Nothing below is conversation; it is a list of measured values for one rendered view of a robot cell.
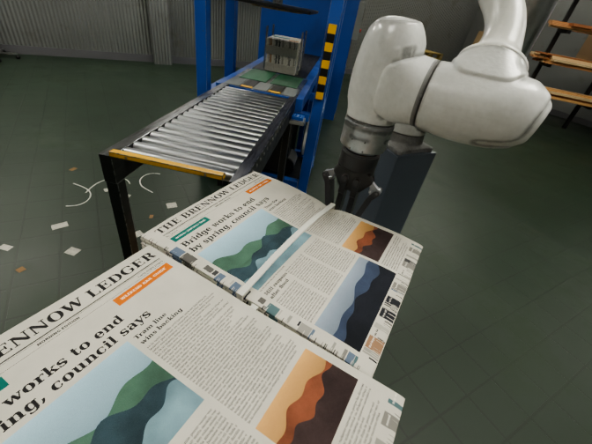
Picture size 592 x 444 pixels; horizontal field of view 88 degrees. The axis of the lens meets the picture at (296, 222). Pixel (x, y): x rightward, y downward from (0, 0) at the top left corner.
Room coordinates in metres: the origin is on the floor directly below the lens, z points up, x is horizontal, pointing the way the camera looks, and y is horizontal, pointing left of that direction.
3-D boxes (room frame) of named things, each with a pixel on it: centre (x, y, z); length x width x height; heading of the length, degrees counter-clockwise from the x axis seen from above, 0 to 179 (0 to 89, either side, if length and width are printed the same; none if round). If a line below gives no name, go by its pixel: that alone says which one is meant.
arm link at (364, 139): (0.58, -0.10, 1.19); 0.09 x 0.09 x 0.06
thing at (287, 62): (3.24, 0.40, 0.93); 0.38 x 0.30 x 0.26; 178
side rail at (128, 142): (1.66, 0.72, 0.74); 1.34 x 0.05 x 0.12; 178
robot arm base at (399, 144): (1.16, -0.31, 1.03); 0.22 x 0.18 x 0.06; 35
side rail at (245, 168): (1.64, 0.22, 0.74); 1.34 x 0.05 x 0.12; 178
